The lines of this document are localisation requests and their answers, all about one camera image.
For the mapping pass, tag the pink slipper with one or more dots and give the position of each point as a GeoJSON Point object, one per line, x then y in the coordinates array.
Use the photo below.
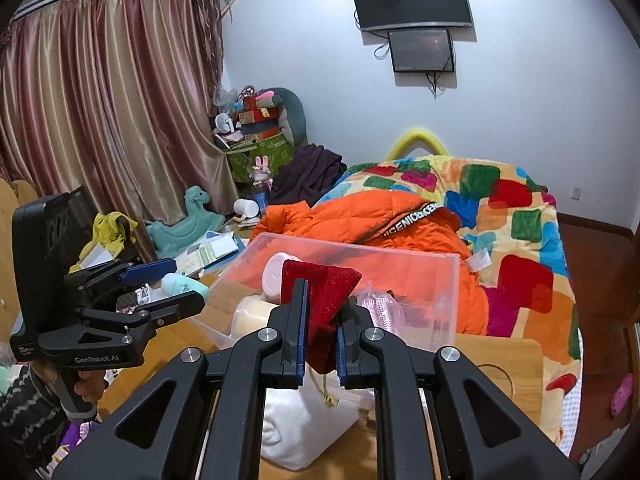
{"type": "Point", "coordinates": [622, 394]}

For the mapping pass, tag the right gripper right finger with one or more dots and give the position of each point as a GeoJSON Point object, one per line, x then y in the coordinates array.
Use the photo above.
{"type": "Point", "coordinates": [356, 366]}

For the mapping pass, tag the yellow bed headboard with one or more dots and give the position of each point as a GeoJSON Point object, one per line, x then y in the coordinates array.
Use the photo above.
{"type": "Point", "coordinates": [416, 138]}

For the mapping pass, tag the grey plush cushion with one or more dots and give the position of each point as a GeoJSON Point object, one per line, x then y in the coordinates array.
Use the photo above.
{"type": "Point", "coordinates": [292, 120]}

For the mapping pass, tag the colourful patchwork blanket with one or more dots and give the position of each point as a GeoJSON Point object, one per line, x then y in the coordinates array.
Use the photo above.
{"type": "Point", "coordinates": [504, 212]}

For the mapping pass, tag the person's left hand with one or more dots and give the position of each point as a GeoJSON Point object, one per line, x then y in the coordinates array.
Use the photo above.
{"type": "Point", "coordinates": [91, 385]}

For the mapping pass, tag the teal rocking horse toy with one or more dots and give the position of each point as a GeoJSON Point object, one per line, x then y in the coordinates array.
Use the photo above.
{"type": "Point", "coordinates": [170, 241]}

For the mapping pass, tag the stack of papers booklets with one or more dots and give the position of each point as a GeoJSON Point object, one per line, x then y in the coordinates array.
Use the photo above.
{"type": "Point", "coordinates": [212, 251]}

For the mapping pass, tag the pink striped curtain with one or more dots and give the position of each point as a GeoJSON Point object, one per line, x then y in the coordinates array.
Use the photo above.
{"type": "Point", "coordinates": [116, 96]}

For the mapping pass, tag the dark purple garment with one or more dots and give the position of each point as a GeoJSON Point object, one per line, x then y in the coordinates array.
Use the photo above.
{"type": "Point", "coordinates": [311, 173]}

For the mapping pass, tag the red velvet pouch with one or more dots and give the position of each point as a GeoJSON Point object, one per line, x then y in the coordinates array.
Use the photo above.
{"type": "Point", "coordinates": [329, 287]}

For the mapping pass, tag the striped sleeve forearm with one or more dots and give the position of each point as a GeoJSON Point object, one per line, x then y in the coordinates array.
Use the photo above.
{"type": "Point", "coordinates": [32, 419]}

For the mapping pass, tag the pink round jar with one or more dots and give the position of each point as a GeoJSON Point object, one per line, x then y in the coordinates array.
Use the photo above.
{"type": "Point", "coordinates": [272, 276]}

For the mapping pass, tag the white mug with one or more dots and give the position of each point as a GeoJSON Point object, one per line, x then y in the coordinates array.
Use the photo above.
{"type": "Point", "coordinates": [246, 208]}

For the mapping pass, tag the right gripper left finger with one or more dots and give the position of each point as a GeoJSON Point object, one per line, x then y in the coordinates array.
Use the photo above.
{"type": "Point", "coordinates": [284, 368]}

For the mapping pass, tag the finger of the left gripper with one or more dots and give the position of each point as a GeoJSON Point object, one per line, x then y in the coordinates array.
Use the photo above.
{"type": "Point", "coordinates": [170, 310]}
{"type": "Point", "coordinates": [148, 273]}

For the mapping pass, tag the white drawstring pouch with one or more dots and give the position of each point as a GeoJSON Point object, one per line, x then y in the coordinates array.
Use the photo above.
{"type": "Point", "coordinates": [300, 424]}

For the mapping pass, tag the small wall monitor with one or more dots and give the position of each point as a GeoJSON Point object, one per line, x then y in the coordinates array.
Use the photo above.
{"type": "Point", "coordinates": [421, 50]}

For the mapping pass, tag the green gift box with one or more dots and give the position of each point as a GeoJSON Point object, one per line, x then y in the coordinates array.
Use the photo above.
{"type": "Point", "coordinates": [242, 160]}

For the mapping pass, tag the cream cylindrical jar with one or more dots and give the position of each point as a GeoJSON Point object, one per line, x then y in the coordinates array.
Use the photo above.
{"type": "Point", "coordinates": [252, 313]}

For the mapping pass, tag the pink organza bag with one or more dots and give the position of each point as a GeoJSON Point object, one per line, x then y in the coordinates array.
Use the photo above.
{"type": "Point", "coordinates": [385, 312]}

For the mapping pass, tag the clear plastic storage bin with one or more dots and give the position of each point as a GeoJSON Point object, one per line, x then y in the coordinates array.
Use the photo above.
{"type": "Point", "coordinates": [425, 285]}

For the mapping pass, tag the orange puffer jacket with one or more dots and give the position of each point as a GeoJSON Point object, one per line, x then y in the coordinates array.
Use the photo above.
{"type": "Point", "coordinates": [388, 219]}

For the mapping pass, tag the pink bunny bottle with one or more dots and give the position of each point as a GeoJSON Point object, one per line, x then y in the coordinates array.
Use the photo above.
{"type": "Point", "coordinates": [262, 172]}

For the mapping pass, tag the yellow cloth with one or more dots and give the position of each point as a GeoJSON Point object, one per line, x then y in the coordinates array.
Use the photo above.
{"type": "Point", "coordinates": [110, 231]}

